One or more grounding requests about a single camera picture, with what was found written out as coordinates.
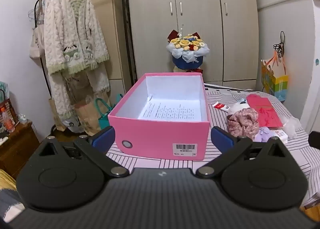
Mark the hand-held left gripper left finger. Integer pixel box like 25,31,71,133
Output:
35,126,130,178

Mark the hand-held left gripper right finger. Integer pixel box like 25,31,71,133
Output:
195,126,292,178

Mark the pink floral scrunchie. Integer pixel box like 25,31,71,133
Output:
227,108,260,139

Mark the white panda plush toy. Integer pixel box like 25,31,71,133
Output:
230,98,250,115

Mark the red envelope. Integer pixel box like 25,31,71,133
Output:
246,94,283,129

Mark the pink cardboard box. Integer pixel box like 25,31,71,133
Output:
108,73,210,161

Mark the teal gift bag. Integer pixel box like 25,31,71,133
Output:
94,94,124,129

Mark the brown paper bag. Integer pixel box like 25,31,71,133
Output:
74,97,110,136

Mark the clear plastic bag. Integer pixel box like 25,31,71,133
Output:
281,116,300,139

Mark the red and white tube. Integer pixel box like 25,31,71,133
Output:
212,102,232,112

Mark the small white box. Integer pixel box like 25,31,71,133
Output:
271,129,288,144

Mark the white printed plastic bag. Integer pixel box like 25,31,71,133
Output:
62,115,82,133

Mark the small purple plush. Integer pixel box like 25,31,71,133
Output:
254,126,273,142

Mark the white door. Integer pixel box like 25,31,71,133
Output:
299,0,320,134

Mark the black clothes rack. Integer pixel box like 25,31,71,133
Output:
34,0,99,139

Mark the printed paper sheet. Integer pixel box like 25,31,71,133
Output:
137,101,202,121

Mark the colourful paper gift bag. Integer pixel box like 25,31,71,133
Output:
260,58,289,101

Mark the wooden nightstand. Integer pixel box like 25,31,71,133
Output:
0,121,40,179

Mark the flower bouquet with blue wrap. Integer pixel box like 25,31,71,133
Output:
166,25,210,75

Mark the black metal pole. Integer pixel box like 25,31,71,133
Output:
121,0,138,83

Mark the red patterned bag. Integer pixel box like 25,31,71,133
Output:
0,90,19,132

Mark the yellow quilted cloth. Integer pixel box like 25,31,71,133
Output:
0,169,18,191

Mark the grey wardrobe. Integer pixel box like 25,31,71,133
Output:
126,0,259,90

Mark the white knitted cardigan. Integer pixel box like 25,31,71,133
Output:
44,0,111,129

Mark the beige tote bag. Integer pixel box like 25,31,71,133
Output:
29,0,47,60

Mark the cream tall cabinet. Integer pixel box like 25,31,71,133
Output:
56,0,130,95

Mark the black cable bundle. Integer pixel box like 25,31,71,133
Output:
273,31,286,58

